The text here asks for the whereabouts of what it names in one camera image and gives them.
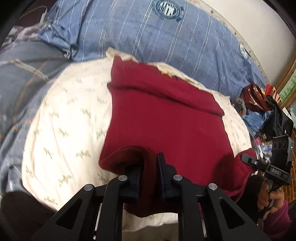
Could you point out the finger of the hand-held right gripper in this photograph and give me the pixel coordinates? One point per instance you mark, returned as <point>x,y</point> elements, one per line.
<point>254,162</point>

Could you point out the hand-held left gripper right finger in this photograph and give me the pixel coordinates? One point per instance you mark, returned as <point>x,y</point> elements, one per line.
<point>165,183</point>

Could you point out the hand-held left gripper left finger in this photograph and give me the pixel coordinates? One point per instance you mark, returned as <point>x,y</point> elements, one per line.
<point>133,183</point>

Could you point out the dark red knit sweater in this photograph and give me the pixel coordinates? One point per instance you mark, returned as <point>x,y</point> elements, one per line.
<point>166,120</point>

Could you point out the person's right forearm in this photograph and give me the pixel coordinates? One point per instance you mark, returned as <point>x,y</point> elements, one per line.
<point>279,224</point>

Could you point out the person's right hand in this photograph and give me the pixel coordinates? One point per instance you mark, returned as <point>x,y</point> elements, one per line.
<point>275,199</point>

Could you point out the black cloth bag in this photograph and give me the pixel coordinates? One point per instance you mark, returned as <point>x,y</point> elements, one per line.
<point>279,120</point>

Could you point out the blue denim cloth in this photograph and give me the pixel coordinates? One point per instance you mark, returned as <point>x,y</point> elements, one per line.
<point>255,120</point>

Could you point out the wooden framed picture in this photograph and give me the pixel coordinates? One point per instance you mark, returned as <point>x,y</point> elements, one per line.
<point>289,90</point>

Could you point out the red plastic bag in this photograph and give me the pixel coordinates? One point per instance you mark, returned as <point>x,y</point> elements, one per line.
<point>253,97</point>

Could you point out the cream leaf-print pillow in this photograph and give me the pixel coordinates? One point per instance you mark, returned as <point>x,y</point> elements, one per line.
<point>74,120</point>

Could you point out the dark cloth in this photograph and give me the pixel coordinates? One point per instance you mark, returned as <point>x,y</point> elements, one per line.
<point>20,215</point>

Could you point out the blue striped pillow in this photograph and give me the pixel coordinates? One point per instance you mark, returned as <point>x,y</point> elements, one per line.
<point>150,39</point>

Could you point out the grey plaid blanket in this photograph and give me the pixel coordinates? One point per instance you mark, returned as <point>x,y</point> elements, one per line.
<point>23,76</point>

